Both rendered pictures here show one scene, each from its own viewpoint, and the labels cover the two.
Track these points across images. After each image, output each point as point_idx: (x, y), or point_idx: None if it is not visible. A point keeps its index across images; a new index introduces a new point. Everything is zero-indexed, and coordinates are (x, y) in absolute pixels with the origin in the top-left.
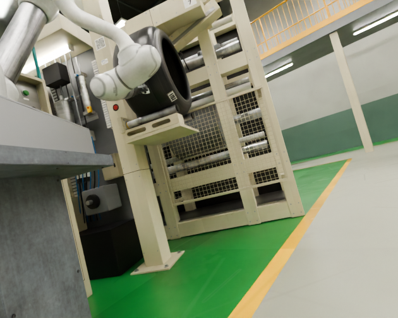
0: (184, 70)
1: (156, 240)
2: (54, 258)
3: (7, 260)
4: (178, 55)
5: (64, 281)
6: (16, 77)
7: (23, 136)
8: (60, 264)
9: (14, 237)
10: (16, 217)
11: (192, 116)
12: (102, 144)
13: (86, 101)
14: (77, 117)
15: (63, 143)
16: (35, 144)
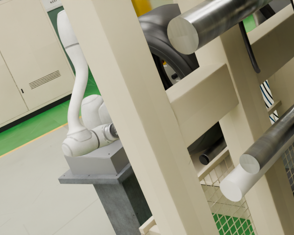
0: (180, 77)
1: None
2: (119, 204)
3: (101, 198)
4: (158, 56)
5: (126, 215)
6: None
7: (79, 168)
8: (123, 208)
9: (102, 192)
10: (101, 186)
11: (200, 161)
12: None
13: (253, 16)
14: None
15: (95, 169)
16: (83, 170)
